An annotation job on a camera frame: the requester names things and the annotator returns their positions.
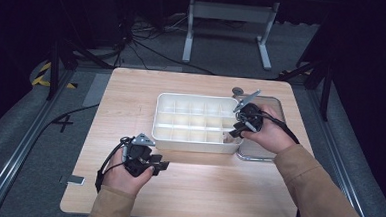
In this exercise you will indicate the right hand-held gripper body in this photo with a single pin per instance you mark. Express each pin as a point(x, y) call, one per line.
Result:
point(249, 113)

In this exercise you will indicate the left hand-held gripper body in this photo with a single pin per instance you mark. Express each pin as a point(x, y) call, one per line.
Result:
point(138, 154)

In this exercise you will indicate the beige ankle sock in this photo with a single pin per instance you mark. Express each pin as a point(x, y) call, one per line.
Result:
point(228, 139)

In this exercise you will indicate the white compartment storage box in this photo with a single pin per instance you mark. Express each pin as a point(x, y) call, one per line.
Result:
point(193, 122)

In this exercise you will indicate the person's left hand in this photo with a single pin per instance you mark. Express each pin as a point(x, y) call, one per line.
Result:
point(122, 180)

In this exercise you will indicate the person's right hand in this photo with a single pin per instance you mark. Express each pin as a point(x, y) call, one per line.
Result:
point(273, 134)

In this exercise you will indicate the grey round disc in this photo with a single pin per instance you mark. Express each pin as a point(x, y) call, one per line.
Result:
point(238, 90)

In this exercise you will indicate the silver metal tray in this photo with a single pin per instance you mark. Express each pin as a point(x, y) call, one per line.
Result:
point(262, 148)

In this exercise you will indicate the grey tape patch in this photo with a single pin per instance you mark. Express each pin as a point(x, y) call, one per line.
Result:
point(75, 179)

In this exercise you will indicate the black tripod stand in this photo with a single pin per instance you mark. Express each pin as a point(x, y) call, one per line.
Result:
point(67, 55)
point(316, 78)

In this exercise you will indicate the white metal stand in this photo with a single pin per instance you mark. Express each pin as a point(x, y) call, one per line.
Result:
point(231, 13)

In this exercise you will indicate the yellow and black floor tape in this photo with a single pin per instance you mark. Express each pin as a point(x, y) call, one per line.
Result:
point(42, 77)

